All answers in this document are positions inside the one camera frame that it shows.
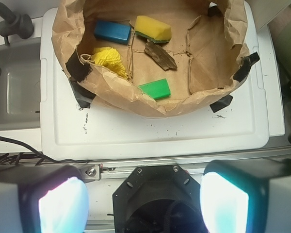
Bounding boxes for aluminium frame rail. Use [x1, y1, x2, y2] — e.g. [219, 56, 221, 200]
[77, 146, 291, 183]

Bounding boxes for blue wooden block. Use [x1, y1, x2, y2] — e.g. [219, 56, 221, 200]
[94, 20, 131, 45]

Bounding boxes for black tape piece bottom right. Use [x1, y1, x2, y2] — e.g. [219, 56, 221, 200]
[210, 95, 233, 113]

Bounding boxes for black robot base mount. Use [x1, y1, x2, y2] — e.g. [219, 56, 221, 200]
[113, 165, 208, 233]

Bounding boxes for yellow mesh cloth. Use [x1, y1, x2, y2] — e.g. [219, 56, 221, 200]
[91, 47, 128, 79]

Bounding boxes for black cable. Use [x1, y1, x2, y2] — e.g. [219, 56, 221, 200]
[0, 133, 93, 166]

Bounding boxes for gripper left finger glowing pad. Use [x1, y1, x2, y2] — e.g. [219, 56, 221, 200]
[0, 165, 89, 233]

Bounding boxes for dark grey faucet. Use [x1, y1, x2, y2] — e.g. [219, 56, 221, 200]
[0, 2, 34, 47]

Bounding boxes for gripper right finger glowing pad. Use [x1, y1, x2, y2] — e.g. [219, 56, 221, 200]
[200, 159, 291, 233]

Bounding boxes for brown wood chip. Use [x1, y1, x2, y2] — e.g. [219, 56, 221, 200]
[144, 39, 178, 71]

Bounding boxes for brown paper bag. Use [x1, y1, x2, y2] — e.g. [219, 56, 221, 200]
[52, 0, 249, 117]

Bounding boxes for green block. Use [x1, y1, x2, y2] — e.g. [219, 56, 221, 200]
[138, 79, 171, 100]

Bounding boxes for yellow green sponge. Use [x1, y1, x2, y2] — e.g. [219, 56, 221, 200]
[134, 16, 172, 43]

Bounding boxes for metal sink basin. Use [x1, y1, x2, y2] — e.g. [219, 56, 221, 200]
[0, 37, 41, 131]

